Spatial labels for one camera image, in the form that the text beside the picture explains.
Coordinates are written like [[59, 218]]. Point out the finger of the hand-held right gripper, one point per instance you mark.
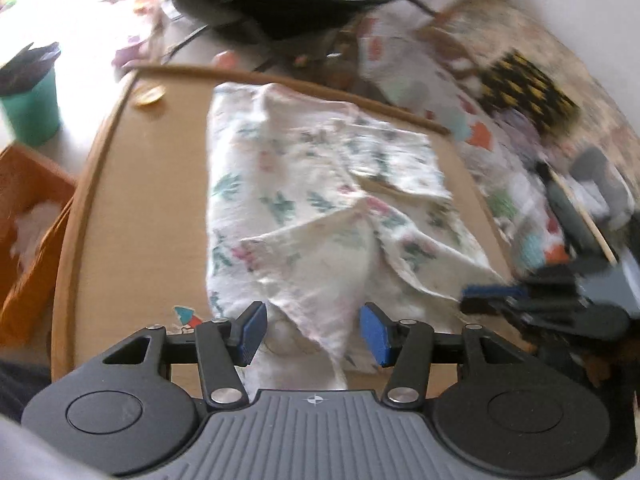
[[495, 293], [515, 316]]

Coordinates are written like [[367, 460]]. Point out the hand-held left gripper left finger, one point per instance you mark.
[[252, 332]]

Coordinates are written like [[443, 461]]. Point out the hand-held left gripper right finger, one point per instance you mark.
[[377, 332]]

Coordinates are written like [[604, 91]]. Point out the white floral garment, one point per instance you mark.
[[300, 185]]

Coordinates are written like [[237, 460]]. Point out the colourful sticker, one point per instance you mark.
[[184, 317]]

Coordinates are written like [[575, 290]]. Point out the grey cloth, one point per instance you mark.
[[595, 175]]

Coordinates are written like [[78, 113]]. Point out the black yellow patterned pillow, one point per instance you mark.
[[525, 90]]

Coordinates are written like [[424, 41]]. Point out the white crumpled paper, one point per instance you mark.
[[37, 230]]

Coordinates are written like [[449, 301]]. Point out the white patchwork quilt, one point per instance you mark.
[[400, 70]]

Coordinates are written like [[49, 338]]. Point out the colourful patterned quilt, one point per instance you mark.
[[442, 40]]

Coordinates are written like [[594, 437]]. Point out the floral cushion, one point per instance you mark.
[[540, 35]]

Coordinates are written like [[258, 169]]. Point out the pink ball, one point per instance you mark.
[[225, 59]]

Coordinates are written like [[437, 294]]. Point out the orange wicker basket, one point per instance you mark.
[[25, 170]]

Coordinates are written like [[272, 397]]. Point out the pink purple toy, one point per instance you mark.
[[131, 52]]

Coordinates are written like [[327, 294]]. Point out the teal trash bin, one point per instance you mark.
[[30, 115]]

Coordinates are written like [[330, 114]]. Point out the black bin bag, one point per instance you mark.
[[27, 67]]

